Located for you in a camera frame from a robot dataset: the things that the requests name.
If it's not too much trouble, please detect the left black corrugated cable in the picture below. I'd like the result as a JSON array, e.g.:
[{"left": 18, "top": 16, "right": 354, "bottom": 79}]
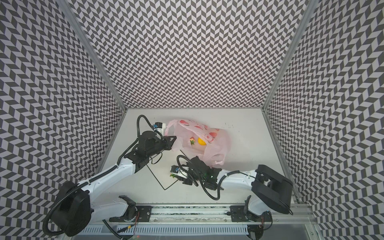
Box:
[{"left": 41, "top": 114, "right": 164, "bottom": 236}]

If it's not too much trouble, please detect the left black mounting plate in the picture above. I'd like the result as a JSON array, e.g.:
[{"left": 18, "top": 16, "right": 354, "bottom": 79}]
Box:
[{"left": 109, "top": 205, "right": 153, "bottom": 223}]

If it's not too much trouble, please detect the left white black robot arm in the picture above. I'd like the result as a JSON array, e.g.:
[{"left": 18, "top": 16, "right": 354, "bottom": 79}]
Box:
[{"left": 43, "top": 131, "right": 177, "bottom": 237}]

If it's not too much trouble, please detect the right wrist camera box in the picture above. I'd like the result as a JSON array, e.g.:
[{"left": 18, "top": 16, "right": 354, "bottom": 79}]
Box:
[{"left": 171, "top": 166, "right": 188, "bottom": 179}]

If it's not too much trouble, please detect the black corrugated cable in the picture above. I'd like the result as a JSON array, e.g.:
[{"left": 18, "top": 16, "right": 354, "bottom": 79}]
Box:
[
  {"left": 41, "top": 114, "right": 164, "bottom": 236},
  {"left": 176, "top": 154, "right": 241, "bottom": 201}
]

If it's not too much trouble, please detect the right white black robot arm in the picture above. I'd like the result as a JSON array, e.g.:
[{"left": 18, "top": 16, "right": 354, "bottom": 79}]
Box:
[{"left": 170, "top": 155, "right": 293, "bottom": 222}]

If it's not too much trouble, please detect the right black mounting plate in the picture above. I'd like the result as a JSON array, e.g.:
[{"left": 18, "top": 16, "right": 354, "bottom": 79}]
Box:
[{"left": 226, "top": 205, "right": 273, "bottom": 223}]

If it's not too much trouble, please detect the pink plastic bag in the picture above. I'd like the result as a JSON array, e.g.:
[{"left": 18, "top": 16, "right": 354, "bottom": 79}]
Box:
[{"left": 165, "top": 119, "right": 231, "bottom": 167}]

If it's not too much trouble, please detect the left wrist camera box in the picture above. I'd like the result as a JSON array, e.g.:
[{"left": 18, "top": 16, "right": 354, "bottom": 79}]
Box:
[{"left": 153, "top": 122, "right": 167, "bottom": 136}]

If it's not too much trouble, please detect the black mounting plate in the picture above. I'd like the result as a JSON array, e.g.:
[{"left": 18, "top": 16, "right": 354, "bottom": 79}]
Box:
[
  {"left": 109, "top": 205, "right": 153, "bottom": 223},
  {"left": 226, "top": 205, "right": 273, "bottom": 223}
]

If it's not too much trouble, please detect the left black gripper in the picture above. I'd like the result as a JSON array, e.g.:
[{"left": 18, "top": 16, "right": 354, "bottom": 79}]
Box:
[{"left": 147, "top": 135, "right": 178, "bottom": 158}]

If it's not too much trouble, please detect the yellow fake lemon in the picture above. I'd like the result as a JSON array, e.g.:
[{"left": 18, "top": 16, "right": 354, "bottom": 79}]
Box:
[{"left": 198, "top": 138, "right": 207, "bottom": 146}]

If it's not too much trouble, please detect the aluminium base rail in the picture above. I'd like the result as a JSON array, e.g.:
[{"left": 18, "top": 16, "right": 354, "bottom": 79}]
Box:
[{"left": 68, "top": 203, "right": 316, "bottom": 225}]

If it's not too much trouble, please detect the right black corrugated cable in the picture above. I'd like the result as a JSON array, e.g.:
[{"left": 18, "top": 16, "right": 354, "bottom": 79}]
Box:
[{"left": 176, "top": 154, "right": 241, "bottom": 201}]

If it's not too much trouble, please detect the white square mat black border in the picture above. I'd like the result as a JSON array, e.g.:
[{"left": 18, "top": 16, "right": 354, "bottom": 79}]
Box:
[{"left": 147, "top": 151, "right": 186, "bottom": 190}]

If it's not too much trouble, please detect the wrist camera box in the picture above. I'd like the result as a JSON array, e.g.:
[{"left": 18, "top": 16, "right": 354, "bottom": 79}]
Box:
[
  {"left": 153, "top": 122, "right": 167, "bottom": 136},
  {"left": 171, "top": 166, "right": 188, "bottom": 179}
]

